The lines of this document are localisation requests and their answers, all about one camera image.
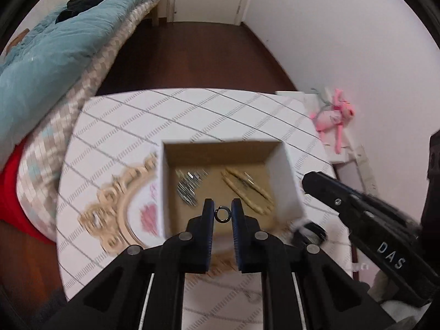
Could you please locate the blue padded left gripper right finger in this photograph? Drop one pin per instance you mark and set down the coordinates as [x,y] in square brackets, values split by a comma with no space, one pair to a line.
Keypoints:
[248,250]

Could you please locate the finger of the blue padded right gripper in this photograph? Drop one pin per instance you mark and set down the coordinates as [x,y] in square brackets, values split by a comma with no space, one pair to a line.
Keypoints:
[330,192]

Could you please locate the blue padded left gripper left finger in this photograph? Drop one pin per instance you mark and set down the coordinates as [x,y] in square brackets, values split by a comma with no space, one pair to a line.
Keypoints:
[198,249]

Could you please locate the white power strip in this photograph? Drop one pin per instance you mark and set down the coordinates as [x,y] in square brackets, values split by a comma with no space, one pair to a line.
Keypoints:
[365,171]

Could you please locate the white cardboard box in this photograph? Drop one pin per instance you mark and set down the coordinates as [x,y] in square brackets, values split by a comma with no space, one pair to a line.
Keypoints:
[258,172]

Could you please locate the pink panther plush toy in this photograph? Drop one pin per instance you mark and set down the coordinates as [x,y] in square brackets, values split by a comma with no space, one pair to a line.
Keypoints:
[331,120]

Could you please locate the white patterned tablecloth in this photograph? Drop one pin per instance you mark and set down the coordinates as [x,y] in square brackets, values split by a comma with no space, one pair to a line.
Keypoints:
[109,192]

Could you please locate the checkered grey white blanket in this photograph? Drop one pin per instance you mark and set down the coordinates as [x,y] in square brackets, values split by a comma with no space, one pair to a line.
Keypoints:
[44,151]

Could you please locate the red sheet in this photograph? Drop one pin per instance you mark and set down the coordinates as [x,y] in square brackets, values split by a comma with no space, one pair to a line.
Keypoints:
[11,211]

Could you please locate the teal quilt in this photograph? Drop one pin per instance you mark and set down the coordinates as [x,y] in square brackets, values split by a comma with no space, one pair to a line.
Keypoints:
[39,71]

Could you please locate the brown object behind quilt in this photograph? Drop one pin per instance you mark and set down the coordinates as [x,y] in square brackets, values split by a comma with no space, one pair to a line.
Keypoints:
[17,40]

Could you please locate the wooden bed frame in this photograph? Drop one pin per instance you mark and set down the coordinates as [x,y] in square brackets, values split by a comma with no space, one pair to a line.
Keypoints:
[154,14]

